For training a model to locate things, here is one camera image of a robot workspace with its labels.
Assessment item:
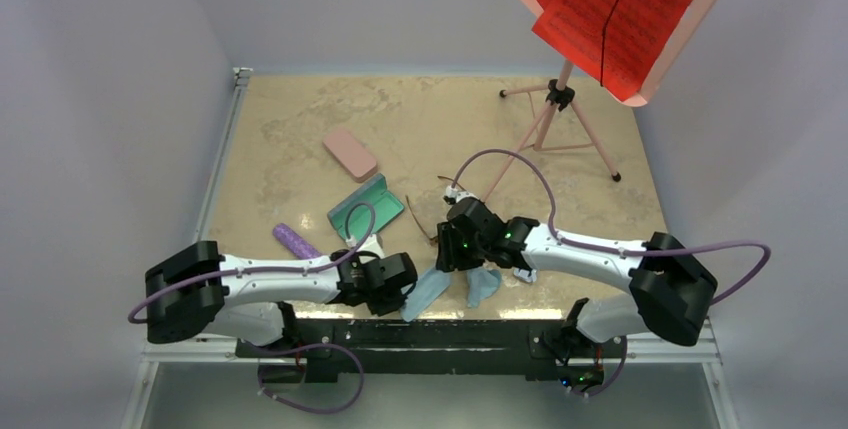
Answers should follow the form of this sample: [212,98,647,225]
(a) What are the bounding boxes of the aluminium frame rail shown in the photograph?
[119,66,743,429]

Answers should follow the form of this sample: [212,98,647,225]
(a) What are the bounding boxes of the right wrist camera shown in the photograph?
[442,185,477,206]

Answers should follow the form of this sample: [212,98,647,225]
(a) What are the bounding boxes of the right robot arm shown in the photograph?
[436,196,717,356]

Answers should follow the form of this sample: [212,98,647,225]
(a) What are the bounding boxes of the pink music stand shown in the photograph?
[478,0,753,205]

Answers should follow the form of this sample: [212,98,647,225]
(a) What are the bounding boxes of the blue cleaning cloth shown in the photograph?
[399,267,452,322]
[466,267,502,308]

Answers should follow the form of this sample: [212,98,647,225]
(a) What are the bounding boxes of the pink glasses case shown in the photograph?
[322,128,378,183]

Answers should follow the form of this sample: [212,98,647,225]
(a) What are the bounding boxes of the crumpled blue cleaning cloth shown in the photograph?
[466,267,502,308]

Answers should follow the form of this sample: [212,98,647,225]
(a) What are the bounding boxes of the teal glasses case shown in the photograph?
[327,173,405,240]

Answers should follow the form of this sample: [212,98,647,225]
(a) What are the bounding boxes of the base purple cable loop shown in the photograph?
[248,339,366,415]

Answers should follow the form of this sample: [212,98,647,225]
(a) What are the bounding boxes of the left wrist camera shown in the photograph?
[345,234,385,260]

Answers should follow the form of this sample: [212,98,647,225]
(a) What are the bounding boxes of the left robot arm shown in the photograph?
[128,240,418,358]

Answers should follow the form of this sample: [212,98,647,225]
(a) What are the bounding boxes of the white folded glasses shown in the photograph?
[513,267,538,284]

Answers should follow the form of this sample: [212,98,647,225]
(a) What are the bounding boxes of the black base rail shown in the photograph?
[235,318,625,383]

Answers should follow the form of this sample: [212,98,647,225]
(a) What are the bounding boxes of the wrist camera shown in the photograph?
[442,185,477,206]
[345,234,385,260]

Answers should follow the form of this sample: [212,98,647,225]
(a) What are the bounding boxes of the purple microphone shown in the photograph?
[272,223,322,260]

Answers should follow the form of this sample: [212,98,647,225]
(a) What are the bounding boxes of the brown sunglasses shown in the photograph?
[404,175,465,248]

